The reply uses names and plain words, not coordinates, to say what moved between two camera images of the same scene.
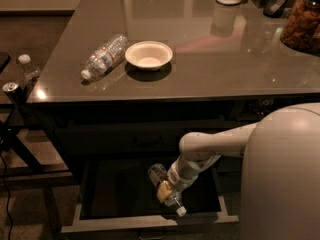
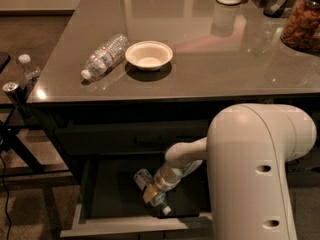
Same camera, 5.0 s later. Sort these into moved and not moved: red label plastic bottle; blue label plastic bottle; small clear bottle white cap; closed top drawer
Moved: blue label plastic bottle
Not moved: red label plastic bottle; small clear bottle white cap; closed top drawer
